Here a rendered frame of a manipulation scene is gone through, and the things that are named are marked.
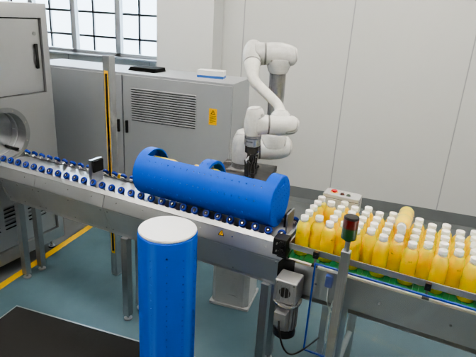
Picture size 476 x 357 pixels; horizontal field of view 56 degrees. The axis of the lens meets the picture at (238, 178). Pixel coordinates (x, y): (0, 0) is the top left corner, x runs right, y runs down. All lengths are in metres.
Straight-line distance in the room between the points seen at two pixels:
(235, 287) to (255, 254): 0.92
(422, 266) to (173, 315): 1.17
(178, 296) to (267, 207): 0.61
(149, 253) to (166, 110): 2.27
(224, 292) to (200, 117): 1.58
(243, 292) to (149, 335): 1.11
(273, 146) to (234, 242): 0.78
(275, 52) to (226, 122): 1.37
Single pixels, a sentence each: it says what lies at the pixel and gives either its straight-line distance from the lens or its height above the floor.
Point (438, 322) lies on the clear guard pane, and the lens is 2.17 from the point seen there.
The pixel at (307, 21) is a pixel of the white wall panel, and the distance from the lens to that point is 5.01.
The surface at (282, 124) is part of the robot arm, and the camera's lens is 2.37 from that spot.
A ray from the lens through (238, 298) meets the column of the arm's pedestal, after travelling 3.36.
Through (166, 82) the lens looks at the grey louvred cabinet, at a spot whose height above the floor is 1.40.
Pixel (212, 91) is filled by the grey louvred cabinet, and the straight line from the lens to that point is 3.98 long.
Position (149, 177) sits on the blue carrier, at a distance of 2.61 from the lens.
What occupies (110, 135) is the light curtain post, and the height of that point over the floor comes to 1.15.
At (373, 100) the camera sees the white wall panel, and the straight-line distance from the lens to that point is 5.00.
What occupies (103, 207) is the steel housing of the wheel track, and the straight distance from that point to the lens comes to 2.93.
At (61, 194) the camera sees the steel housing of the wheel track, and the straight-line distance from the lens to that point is 3.16.
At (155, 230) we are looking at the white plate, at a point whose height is 1.04.
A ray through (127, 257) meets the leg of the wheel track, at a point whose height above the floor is 0.50.
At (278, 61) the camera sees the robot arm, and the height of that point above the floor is 1.76.
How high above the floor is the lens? 2.01
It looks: 20 degrees down
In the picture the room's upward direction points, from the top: 4 degrees clockwise
